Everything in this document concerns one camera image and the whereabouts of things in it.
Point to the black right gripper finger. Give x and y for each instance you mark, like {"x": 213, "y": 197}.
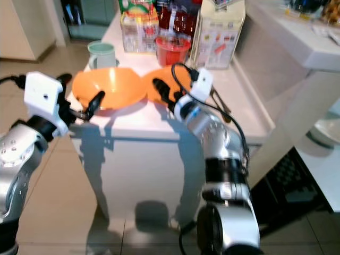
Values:
{"x": 159, "y": 86}

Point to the orange plastic bowl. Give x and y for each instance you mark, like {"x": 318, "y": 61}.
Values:
{"x": 117, "y": 87}
{"x": 183, "y": 79}

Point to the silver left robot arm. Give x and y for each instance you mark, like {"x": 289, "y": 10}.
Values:
{"x": 15, "y": 164}

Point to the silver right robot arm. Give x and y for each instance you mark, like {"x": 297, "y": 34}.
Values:
{"x": 226, "y": 175}

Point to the red plastic cup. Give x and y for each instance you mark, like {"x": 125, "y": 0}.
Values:
{"x": 172, "y": 52}

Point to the pale green mug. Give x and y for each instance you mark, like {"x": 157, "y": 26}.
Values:
{"x": 102, "y": 56}

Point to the beige cabinet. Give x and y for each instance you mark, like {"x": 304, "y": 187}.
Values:
{"x": 24, "y": 29}

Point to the dark glass door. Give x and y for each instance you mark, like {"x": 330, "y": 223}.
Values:
{"x": 90, "y": 18}

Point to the white table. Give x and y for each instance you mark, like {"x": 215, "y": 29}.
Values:
{"x": 138, "y": 170}

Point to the large clear jug with label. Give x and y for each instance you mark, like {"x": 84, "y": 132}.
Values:
{"x": 218, "y": 34}

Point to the white counter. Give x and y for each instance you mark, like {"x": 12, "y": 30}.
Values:
{"x": 292, "y": 42}

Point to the black plastic crate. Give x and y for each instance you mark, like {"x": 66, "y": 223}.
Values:
{"x": 292, "y": 183}

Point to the white basin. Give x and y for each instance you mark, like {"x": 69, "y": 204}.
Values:
{"x": 328, "y": 133}

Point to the dark items on counter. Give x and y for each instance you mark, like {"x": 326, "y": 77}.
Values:
{"x": 316, "y": 10}

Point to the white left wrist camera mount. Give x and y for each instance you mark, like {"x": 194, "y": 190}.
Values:
{"x": 43, "y": 95}

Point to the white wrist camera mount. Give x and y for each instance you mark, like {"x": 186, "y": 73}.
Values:
{"x": 201, "y": 84}
{"x": 43, "y": 95}

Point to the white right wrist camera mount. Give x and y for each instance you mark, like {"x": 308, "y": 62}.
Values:
{"x": 201, "y": 84}

